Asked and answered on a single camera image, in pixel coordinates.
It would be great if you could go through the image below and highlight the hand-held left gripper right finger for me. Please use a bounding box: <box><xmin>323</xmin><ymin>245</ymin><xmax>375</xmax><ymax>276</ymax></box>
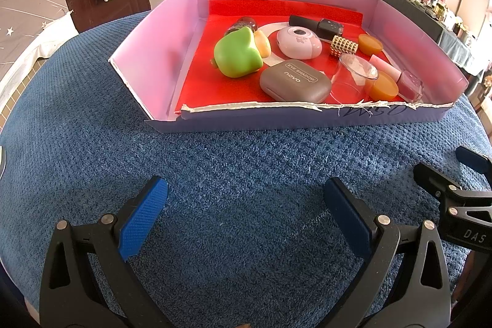
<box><xmin>323</xmin><ymin>177</ymin><xmax>451</xmax><ymax>328</ymax></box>

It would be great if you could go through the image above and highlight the clear plastic cup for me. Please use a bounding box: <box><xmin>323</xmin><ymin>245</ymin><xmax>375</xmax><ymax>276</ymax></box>
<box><xmin>331</xmin><ymin>54</ymin><xmax>379</xmax><ymax>103</ymax></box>

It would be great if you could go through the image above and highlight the blue textured blanket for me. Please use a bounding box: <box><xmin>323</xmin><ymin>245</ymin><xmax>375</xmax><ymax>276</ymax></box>
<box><xmin>0</xmin><ymin>9</ymin><xmax>492</xmax><ymax>328</ymax></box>

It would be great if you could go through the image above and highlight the red paper liner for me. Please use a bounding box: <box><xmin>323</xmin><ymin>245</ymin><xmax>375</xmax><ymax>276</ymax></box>
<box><xmin>175</xmin><ymin>0</ymin><xmax>408</xmax><ymax>113</ymax></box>

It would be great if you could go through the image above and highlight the white plastic sheet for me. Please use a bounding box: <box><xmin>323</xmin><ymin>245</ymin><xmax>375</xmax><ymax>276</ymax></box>
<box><xmin>0</xmin><ymin>10</ymin><xmax>74</xmax><ymax>121</ymax></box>

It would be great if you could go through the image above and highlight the grey-blue tablecloth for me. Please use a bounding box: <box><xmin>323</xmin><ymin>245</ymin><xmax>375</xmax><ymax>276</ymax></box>
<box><xmin>438</xmin><ymin>30</ymin><xmax>487</xmax><ymax>77</ymax></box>

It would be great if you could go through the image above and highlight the gold studded cylinder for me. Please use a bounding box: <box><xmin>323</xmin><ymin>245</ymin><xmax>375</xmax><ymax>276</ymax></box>
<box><xmin>331</xmin><ymin>36</ymin><xmax>360</xmax><ymax>55</ymax></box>

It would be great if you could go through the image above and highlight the orange round soap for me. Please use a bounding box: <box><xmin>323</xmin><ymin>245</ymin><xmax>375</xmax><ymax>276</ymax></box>
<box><xmin>358</xmin><ymin>34</ymin><xmax>384</xmax><ymax>55</ymax></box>
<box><xmin>370</xmin><ymin>75</ymin><xmax>400</xmax><ymax>102</ymax></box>

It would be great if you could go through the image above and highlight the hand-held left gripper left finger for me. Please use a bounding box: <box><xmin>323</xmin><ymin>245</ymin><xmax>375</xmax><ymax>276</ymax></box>
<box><xmin>39</xmin><ymin>176</ymin><xmax>170</xmax><ymax>328</ymax></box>

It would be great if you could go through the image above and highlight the brown oval stone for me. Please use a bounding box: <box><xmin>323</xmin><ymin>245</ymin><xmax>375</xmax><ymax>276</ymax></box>
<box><xmin>259</xmin><ymin>60</ymin><xmax>333</xmax><ymax>103</ymax></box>

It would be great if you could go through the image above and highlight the pink oval case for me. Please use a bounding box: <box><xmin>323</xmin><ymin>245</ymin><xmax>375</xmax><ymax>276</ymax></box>
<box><xmin>277</xmin><ymin>26</ymin><xmax>323</xmax><ymax>60</ymax></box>

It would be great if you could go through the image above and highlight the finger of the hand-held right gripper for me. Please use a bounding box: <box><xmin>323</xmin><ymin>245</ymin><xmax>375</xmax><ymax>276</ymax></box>
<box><xmin>413</xmin><ymin>163</ymin><xmax>492</xmax><ymax>221</ymax></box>
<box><xmin>455</xmin><ymin>145</ymin><xmax>492</xmax><ymax>175</ymax></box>

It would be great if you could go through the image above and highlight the pink nail polish bottle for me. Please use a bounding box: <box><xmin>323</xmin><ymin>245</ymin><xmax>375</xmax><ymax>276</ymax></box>
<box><xmin>370</xmin><ymin>55</ymin><xmax>424</xmax><ymax>103</ymax></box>

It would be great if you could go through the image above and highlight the glitter bottle with red cap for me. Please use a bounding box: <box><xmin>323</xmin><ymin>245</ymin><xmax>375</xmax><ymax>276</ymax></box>
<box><xmin>226</xmin><ymin>17</ymin><xmax>257</xmax><ymax>36</ymax></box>

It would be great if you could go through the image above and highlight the purple cardboard box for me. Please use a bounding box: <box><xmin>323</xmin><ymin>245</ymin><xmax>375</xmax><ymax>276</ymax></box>
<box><xmin>109</xmin><ymin>0</ymin><xmax>470</xmax><ymax>134</ymax></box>

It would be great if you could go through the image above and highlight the green avocado toy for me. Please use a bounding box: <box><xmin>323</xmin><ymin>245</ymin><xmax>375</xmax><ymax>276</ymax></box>
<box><xmin>210</xmin><ymin>26</ymin><xmax>272</xmax><ymax>79</ymax></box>

